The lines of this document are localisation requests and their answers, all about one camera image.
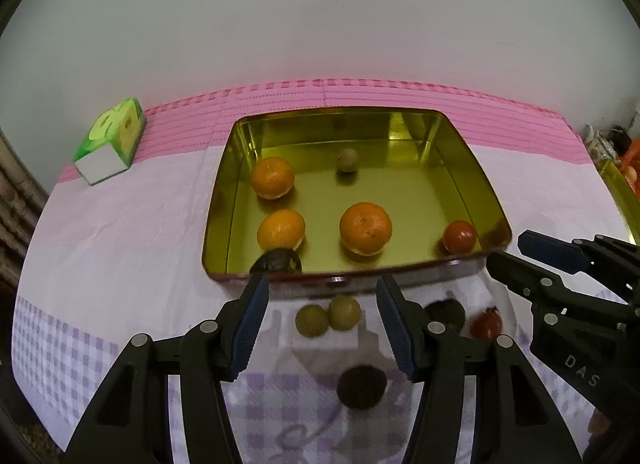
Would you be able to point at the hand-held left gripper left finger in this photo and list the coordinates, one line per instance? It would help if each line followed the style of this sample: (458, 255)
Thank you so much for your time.
(247, 331)

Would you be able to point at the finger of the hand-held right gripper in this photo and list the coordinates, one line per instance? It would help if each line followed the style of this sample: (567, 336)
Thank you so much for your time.
(547, 249)
(520, 274)

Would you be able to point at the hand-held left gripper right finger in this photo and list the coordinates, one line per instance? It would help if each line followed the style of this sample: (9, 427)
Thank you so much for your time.
(400, 331)

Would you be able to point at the red tomato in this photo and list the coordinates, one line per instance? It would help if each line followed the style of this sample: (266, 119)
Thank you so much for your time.
(487, 325)
(460, 236)

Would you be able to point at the dark green avocado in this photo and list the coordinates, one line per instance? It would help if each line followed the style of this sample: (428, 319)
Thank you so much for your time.
(447, 313)
(361, 387)
(277, 262)

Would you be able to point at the orange mandarin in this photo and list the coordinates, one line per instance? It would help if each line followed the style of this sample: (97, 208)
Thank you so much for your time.
(281, 230)
(365, 228)
(272, 178)

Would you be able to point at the red tin box gold inside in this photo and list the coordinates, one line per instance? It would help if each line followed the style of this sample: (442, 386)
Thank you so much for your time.
(410, 184)

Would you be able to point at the small brown-green round fruit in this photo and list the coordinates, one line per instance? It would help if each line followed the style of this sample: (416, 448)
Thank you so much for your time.
(345, 314)
(347, 160)
(312, 321)

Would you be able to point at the gold tin lid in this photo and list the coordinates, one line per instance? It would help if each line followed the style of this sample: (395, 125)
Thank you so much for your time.
(625, 204)

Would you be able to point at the orange plastic bag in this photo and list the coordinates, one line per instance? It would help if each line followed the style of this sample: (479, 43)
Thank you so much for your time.
(634, 156)

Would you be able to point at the pink purple checked tablecloth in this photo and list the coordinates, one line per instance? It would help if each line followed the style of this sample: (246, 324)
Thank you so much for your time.
(125, 244)

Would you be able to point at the green white tissue box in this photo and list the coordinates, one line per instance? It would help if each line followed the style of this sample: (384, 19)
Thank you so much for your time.
(110, 144)

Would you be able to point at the beige folded curtain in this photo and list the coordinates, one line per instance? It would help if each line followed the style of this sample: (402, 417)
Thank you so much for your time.
(17, 214)

